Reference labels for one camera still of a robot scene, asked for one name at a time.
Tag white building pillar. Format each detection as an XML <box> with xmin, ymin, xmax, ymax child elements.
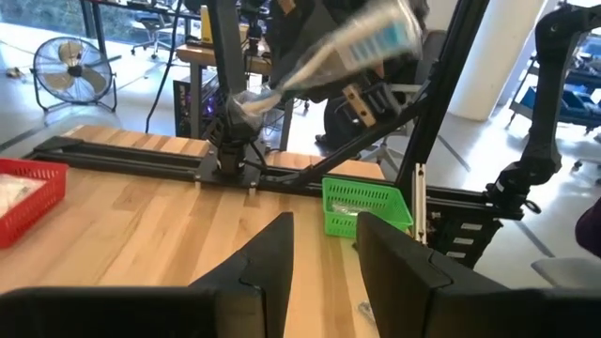
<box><xmin>448</xmin><ymin>0</ymin><xmax>548</xmax><ymax>122</ymax></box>

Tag red plastic basket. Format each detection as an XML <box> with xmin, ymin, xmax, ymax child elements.
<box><xmin>0</xmin><ymin>158</ymin><xmax>70</xmax><ymax>250</ymax></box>

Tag person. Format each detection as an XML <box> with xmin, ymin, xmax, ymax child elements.
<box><xmin>314</xmin><ymin>0</ymin><xmax>431</xmax><ymax>147</ymax></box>

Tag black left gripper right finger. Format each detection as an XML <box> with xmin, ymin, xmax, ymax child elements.
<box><xmin>356</xmin><ymin>211</ymin><xmax>511</xmax><ymax>338</ymax></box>

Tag green plastic basket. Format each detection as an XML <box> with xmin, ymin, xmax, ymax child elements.
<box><xmin>321</xmin><ymin>177</ymin><xmax>414</xmax><ymax>239</ymax></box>

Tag black hanging cable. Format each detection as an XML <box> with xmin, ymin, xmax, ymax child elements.
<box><xmin>144</xmin><ymin>0</ymin><xmax>183</xmax><ymax>135</ymax></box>

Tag black diagonal rig brace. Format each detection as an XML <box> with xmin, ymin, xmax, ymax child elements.
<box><xmin>276</xmin><ymin>93</ymin><xmax>431</xmax><ymax>187</ymax></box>

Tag bagged silver nail clipper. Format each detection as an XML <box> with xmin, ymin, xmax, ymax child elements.
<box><xmin>331</xmin><ymin>201</ymin><xmax>372</xmax><ymax>216</ymax></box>

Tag silver aluminium bracket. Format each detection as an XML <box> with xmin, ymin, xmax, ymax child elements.
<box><xmin>411</xmin><ymin>162</ymin><xmax>427</xmax><ymax>245</ymax></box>

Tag bagged white cotton balls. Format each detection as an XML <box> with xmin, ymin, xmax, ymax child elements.
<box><xmin>0</xmin><ymin>173</ymin><xmax>48</xmax><ymax>218</ymax></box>

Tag black rig upright post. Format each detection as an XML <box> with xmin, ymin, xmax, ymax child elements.
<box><xmin>395</xmin><ymin>0</ymin><xmax>492</xmax><ymax>198</ymax></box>

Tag rack with blue bins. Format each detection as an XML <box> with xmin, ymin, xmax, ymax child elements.
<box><xmin>509</xmin><ymin>32</ymin><xmax>601</xmax><ymax>135</ymax></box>

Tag black control box white labels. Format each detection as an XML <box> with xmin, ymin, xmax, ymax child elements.
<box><xmin>425</xmin><ymin>213</ymin><xmax>504</xmax><ymax>269</ymax></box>

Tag bagged blue toothbrush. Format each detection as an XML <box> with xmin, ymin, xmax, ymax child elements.
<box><xmin>233</xmin><ymin>0</ymin><xmax>424</xmax><ymax>118</ymax></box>

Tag black floor fan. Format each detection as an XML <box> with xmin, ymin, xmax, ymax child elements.
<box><xmin>32</xmin><ymin>36</ymin><xmax>118</xmax><ymax>114</ymax></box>

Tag black computer purple lights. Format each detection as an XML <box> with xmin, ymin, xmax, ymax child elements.
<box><xmin>172</xmin><ymin>78</ymin><xmax>224</xmax><ymax>140</ymax></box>

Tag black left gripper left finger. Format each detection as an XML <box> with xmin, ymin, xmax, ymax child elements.
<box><xmin>189</xmin><ymin>211</ymin><xmax>296</xmax><ymax>338</ymax></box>

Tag wooden workbench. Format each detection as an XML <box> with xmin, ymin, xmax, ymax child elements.
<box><xmin>176</xmin><ymin>41</ymin><xmax>273</xmax><ymax>140</ymax></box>

